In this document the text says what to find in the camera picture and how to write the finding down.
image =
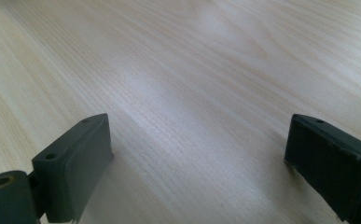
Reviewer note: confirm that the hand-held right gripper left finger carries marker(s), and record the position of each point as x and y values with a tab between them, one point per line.
72	168

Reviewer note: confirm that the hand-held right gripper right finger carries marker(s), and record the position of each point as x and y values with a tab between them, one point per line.
330	168

